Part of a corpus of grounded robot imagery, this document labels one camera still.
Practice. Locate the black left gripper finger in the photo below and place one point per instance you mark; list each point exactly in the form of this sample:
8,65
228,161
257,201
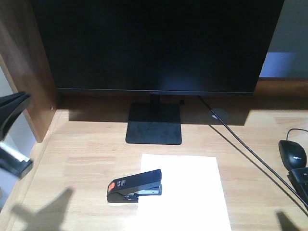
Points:
11,106
14,162

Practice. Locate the black stapler with orange tab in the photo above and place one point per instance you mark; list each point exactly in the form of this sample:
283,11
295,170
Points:
128,189

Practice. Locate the white paper sheet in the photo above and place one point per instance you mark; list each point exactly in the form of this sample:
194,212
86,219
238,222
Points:
192,196

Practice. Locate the wooden desk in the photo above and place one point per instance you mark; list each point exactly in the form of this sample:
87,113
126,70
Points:
85,149

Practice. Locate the black monitor with stand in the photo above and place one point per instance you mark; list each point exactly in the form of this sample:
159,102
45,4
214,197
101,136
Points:
158,47

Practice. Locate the black computer mouse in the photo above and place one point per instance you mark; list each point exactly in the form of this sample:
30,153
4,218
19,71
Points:
292,154

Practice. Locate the black computer keyboard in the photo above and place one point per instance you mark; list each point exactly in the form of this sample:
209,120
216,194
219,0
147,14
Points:
299,179

